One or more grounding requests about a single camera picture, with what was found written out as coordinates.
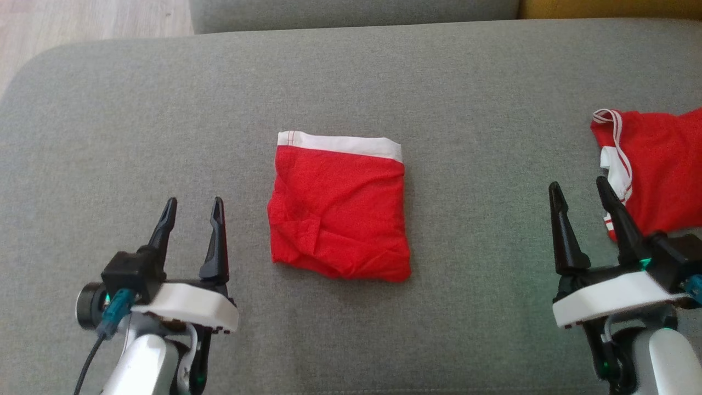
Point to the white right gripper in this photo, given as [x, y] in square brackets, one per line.
[614, 299]

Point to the large grey sofa ottoman cushion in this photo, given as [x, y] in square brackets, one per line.
[439, 82]

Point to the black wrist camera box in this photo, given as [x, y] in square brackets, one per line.
[677, 260]
[131, 274]

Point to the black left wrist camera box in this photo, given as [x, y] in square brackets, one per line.
[131, 274]

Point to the red Bulls basketball jersey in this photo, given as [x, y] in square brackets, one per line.
[663, 164]

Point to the red shorts with white band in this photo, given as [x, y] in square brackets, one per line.
[340, 214]

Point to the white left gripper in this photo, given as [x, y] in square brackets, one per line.
[192, 307]

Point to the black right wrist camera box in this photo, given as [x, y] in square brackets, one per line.
[677, 260]

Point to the grey sofa back cushion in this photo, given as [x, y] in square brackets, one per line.
[356, 13]

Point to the yellow sofa backrest cushion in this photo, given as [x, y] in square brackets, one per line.
[609, 8]

